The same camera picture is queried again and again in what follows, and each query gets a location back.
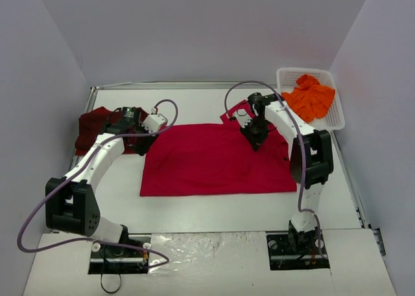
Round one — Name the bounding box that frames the black loop cable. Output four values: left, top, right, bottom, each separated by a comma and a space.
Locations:
99, 271, 123, 293

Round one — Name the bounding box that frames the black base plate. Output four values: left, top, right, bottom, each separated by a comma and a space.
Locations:
266, 232, 330, 271
88, 243, 149, 275

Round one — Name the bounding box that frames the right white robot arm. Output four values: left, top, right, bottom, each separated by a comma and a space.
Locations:
233, 93, 334, 253

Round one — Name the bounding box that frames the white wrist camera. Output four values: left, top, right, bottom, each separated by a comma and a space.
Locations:
230, 108, 252, 128
142, 114, 168, 133

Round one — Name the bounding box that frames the bright red t shirt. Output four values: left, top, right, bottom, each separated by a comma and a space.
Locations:
139, 115, 296, 197

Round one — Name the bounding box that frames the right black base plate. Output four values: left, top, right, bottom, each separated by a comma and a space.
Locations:
266, 232, 330, 271

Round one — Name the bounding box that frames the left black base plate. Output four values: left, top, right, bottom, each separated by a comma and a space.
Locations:
88, 243, 149, 275

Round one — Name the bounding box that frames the orange t shirt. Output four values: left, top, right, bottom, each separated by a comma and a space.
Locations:
281, 74, 336, 123

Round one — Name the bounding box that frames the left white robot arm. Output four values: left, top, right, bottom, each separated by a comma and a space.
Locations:
45, 107, 168, 256

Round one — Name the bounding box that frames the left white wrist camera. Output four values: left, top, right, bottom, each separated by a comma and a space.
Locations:
142, 114, 168, 133

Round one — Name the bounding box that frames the dark red folded t shirt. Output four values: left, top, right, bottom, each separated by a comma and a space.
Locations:
75, 107, 148, 156

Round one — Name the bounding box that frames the white plastic basket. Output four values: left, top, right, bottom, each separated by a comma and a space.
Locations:
276, 67, 345, 131

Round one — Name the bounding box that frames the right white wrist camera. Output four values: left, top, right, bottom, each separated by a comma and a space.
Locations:
230, 108, 252, 128

